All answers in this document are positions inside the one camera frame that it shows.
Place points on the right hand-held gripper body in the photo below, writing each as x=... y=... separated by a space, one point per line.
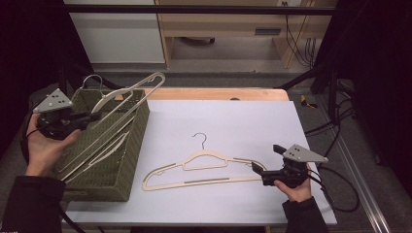
x=291 y=174

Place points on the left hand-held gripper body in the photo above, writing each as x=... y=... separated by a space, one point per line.
x=53 y=102

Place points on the beige clothes hanger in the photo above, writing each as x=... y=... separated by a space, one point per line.
x=203 y=152
x=108 y=149
x=108 y=96

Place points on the green woven basket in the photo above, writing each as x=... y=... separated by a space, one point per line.
x=132 y=145

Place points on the person's right hand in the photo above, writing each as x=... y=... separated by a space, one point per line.
x=298 y=193

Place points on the person's left hand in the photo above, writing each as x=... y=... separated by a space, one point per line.
x=43 y=152

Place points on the yellow and black tool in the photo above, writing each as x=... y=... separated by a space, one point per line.
x=306 y=103

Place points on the white table mat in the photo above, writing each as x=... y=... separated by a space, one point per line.
x=226 y=123

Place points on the black curtain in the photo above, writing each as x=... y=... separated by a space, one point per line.
x=372 y=64
x=32 y=48

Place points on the white cabinet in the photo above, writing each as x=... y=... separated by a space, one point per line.
x=120 y=39

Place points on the black metal stand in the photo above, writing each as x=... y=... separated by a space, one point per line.
x=330 y=81

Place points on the beige wooden desk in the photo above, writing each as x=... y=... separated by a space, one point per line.
x=220 y=26

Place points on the white power strip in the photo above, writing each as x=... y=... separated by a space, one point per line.
x=293 y=2

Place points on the black horizontal bar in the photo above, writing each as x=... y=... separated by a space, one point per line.
x=194 y=9

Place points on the aluminium floor rail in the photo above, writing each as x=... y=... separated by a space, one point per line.
x=362 y=181

